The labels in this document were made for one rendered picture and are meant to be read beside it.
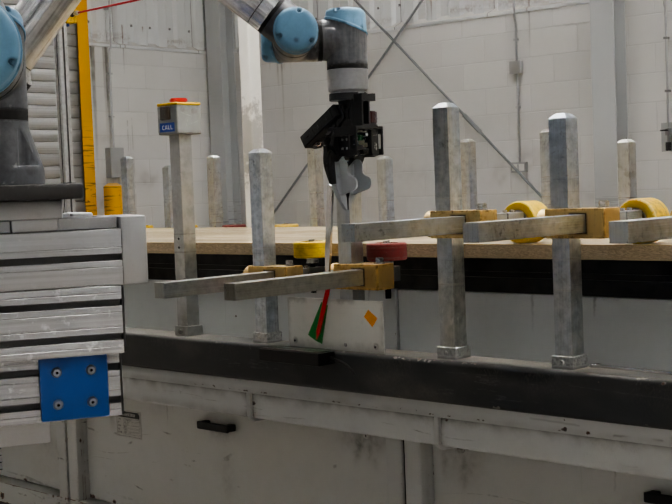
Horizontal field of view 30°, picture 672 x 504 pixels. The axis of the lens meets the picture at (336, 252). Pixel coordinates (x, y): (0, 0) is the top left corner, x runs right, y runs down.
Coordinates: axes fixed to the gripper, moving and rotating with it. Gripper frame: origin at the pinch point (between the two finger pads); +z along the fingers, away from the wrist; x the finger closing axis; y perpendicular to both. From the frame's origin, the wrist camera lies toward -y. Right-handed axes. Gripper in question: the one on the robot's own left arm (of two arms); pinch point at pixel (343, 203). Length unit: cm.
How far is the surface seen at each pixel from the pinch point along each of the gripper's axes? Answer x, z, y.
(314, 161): 115, -11, -127
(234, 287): -24.6, 13.8, -3.0
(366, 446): 34, 55, -29
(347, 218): 8.9, 3.2, -8.0
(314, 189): 115, -2, -127
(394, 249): 15.2, 9.5, -1.6
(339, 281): 1.5, 14.8, -3.4
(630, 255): 26, 11, 44
